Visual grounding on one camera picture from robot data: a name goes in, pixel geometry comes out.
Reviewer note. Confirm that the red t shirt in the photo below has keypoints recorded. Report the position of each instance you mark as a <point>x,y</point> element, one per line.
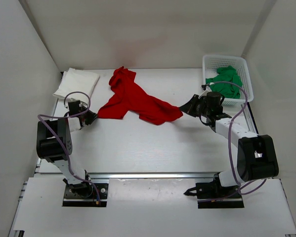
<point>129,96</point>

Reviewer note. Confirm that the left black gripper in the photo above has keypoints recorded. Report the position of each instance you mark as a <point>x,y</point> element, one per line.
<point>92,117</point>

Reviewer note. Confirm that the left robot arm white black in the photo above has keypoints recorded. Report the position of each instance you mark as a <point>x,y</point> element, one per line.
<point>54,144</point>

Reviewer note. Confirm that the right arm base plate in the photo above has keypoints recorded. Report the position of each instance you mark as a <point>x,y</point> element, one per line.
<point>212,195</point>

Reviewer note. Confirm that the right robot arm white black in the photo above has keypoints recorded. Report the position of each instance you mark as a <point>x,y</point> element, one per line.
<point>256,156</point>

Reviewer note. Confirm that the white t shirt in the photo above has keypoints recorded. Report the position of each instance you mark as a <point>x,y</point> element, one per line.
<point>76,80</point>

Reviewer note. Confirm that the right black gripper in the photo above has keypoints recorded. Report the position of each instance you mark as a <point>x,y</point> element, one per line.
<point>190,108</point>

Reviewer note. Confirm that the green t shirt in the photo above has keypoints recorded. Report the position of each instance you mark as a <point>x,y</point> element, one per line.
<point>227,82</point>

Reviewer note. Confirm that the aluminium table rail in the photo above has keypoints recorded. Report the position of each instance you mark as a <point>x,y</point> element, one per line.
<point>158,175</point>

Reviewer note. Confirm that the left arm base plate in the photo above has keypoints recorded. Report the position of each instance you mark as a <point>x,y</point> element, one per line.
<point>84,195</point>

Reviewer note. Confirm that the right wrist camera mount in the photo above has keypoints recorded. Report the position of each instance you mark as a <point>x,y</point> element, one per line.
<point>205,89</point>

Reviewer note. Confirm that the white plastic basket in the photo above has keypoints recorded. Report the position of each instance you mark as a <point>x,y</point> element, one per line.
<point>212,62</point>

